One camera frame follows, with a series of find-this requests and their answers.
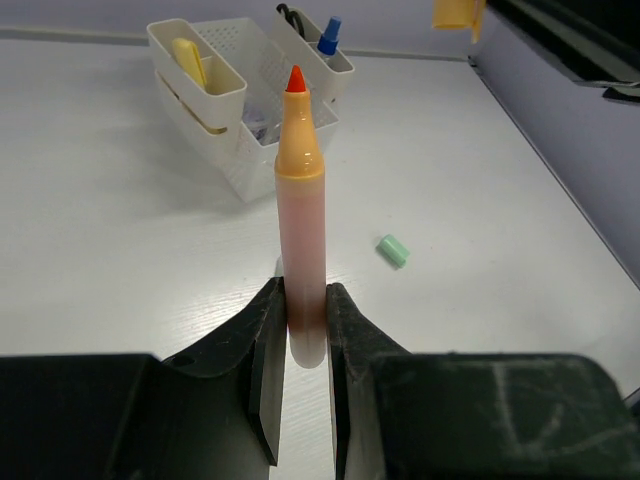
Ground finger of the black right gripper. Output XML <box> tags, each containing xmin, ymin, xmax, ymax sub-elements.
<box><xmin>487</xmin><ymin>0</ymin><xmax>639</xmax><ymax>103</ymax></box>

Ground white perforated basket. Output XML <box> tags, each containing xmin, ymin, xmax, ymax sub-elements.
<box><xmin>189</xmin><ymin>17</ymin><xmax>342</xmax><ymax>204</ymax></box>

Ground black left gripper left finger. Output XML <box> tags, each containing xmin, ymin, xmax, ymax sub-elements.
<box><xmin>1</xmin><ymin>278</ymin><xmax>286</xmax><ymax>479</ymax></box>

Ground orange highlighter cap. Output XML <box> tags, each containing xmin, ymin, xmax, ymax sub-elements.
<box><xmin>432</xmin><ymin>0</ymin><xmax>487</xmax><ymax>44</ymax></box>

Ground green highlighter cap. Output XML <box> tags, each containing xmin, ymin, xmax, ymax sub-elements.
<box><xmin>376</xmin><ymin>234</ymin><xmax>410</xmax><ymax>269</ymax></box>

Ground clear blue spray bottle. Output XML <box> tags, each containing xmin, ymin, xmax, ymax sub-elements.
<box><xmin>317</xmin><ymin>16</ymin><xmax>342</xmax><ymax>56</ymax></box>

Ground yellow highlighter cap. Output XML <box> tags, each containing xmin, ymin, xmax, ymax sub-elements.
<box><xmin>172</xmin><ymin>37</ymin><xmax>208</xmax><ymax>91</ymax></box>

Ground pink highlighter body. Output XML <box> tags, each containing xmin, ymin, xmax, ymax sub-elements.
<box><xmin>274</xmin><ymin>65</ymin><xmax>326</xmax><ymax>369</ymax></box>

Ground cream divided side organizer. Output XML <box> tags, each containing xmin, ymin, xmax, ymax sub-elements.
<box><xmin>147</xmin><ymin>19</ymin><xmax>247</xmax><ymax>167</ymax></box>

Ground black handled scissors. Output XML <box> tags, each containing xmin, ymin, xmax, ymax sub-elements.
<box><xmin>276</xmin><ymin>3</ymin><xmax>305</xmax><ymax>39</ymax></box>

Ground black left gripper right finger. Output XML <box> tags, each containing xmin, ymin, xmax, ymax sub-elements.
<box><xmin>327</xmin><ymin>283</ymin><xmax>639</xmax><ymax>479</ymax></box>

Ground cream divided organizer far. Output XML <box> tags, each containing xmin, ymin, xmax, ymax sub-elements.
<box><xmin>270</xmin><ymin>5</ymin><xmax>355</xmax><ymax>103</ymax></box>

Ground paperclip jar near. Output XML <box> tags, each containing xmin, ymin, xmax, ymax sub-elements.
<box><xmin>242</xmin><ymin>101</ymin><xmax>281</xmax><ymax>146</ymax></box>

